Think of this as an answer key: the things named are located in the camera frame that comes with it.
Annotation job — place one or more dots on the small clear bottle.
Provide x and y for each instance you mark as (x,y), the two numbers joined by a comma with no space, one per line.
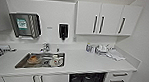
(89,47)

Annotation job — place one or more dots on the white lower cabinet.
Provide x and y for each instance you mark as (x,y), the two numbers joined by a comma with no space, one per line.
(51,81)

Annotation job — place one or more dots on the white cup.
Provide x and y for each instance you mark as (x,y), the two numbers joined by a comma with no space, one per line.
(57,60)

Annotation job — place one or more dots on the chrome faucet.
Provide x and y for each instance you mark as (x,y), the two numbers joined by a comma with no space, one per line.
(45,47)

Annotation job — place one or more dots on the small sink knob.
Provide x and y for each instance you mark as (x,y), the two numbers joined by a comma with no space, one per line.
(58,50)

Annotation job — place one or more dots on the white drawer unit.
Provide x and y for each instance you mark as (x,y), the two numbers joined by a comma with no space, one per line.
(118,80)

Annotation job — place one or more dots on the steel paper towel dispenser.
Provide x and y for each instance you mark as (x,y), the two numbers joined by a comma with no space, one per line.
(24,25)

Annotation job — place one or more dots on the white wall outlet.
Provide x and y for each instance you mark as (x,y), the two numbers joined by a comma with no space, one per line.
(74,38)

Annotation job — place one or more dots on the orange dish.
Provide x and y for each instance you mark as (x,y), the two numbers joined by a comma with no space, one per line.
(33,60)

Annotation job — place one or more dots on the black wall dispenser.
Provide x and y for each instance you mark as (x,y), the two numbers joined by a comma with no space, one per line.
(63,31)

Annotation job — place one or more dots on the steel kitchen sink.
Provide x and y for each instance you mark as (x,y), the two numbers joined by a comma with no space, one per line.
(44,60)

